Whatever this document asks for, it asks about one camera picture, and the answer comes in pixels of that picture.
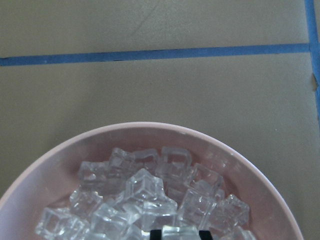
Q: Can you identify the pink bowl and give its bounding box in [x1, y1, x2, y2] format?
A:
[0, 122, 303, 240]

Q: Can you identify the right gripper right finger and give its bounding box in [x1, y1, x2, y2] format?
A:
[198, 230, 213, 240]

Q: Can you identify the pile of ice cubes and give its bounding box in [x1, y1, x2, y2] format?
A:
[35, 147, 255, 240]

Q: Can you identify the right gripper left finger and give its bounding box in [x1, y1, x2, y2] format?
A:
[149, 229, 162, 240]

